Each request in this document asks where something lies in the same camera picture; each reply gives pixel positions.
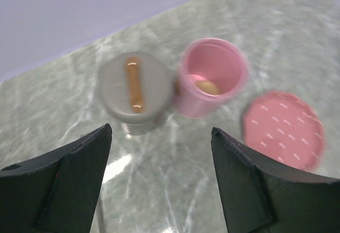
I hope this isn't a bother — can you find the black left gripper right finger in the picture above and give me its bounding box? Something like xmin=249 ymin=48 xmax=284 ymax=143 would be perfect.
xmin=211 ymin=128 xmax=339 ymax=232

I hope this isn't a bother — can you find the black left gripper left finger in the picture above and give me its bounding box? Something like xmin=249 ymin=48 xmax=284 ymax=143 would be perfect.
xmin=1 ymin=124 xmax=112 ymax=232

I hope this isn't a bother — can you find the round steamed bun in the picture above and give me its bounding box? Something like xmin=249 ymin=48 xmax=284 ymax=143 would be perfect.
xmin=195 ymin=80 xmax=220 ymax=95

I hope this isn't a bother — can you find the grey round lid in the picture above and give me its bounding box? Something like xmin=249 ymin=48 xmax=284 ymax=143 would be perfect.
xmin=98 ymin=52 xmax=174 ymax=124

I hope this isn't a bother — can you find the grey lunch box cup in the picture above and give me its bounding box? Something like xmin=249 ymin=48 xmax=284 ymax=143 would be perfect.
xmin=121 ymin=113 xmax=166 ymax=136

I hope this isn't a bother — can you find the pink lunch box cup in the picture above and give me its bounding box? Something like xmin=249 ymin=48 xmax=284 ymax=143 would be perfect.
xmin=174 ymin=38 xmax=249 ymax=118

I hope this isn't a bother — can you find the pink dotted plate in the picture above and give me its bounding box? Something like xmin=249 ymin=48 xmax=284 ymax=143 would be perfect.
xmin=242 ymin=91 xmax=326 ymax=171

